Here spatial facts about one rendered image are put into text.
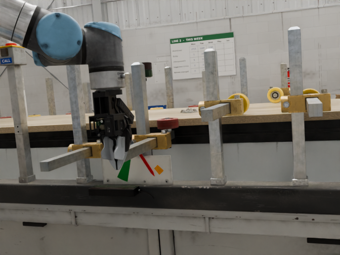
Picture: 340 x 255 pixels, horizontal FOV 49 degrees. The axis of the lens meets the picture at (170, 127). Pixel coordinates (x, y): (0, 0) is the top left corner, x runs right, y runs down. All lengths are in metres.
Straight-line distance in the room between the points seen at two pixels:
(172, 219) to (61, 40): 0.77
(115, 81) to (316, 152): 0.76
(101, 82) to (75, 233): 1.01
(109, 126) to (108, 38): 0.22
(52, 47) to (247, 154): 0.85
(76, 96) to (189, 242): 0.74
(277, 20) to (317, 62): 1.21
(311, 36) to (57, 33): 7.78
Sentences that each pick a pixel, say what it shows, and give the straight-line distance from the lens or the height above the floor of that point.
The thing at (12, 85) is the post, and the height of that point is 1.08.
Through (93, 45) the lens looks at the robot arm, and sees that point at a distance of 0.95.
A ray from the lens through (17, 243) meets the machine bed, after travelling 2.05.
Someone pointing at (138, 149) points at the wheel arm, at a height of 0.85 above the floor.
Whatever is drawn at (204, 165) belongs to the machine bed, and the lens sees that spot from 1.44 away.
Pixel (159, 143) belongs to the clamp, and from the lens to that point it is 1.23.
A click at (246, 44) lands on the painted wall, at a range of 8.33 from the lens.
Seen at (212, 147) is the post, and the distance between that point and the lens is 1.19.
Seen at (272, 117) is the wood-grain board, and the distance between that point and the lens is 1.36.
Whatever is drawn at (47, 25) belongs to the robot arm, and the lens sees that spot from 0.79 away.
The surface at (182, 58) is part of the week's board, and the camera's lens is 8.45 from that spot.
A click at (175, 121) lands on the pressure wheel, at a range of 1.36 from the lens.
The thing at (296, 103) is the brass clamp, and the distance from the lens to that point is 1.14.
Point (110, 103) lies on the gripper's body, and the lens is 0.95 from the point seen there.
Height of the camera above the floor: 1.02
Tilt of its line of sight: 6 degrees down
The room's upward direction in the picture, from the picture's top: 4 degrees counter-clockwise
